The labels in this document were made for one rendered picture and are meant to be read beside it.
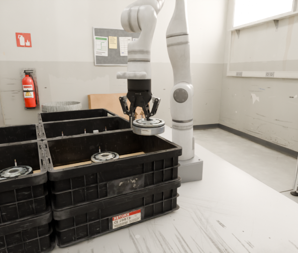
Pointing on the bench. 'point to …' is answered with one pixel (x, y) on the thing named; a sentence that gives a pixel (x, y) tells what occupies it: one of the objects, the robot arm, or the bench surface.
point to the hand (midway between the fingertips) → (139, 123)
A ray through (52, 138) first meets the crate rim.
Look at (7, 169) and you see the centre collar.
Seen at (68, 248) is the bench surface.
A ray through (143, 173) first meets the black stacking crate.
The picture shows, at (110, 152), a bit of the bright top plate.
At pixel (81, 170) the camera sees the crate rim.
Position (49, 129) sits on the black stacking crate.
